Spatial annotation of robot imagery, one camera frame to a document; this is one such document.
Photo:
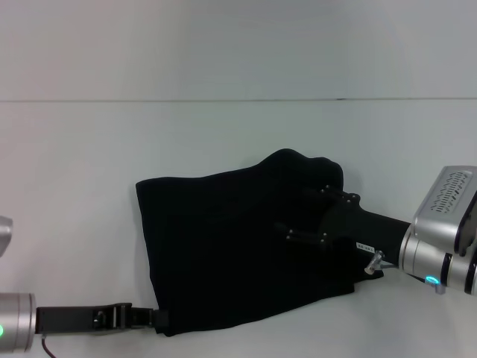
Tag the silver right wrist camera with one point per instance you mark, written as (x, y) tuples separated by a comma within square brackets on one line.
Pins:
[(443, 201)]

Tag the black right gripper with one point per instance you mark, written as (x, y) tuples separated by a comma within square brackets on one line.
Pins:
[(365, 227)]

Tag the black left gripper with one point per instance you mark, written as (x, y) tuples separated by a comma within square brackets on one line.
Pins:
[(74, 318)]

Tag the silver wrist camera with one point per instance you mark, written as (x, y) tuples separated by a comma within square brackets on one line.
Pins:
[(443, 201), (4, 235)]

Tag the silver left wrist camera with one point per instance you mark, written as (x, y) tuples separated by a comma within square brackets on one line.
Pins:
[(4, 235)]

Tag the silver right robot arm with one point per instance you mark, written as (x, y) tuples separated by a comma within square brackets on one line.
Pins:
[(436, 261)]

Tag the black shirt with FREE print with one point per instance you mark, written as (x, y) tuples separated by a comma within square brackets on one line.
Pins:
[(231, 242)]

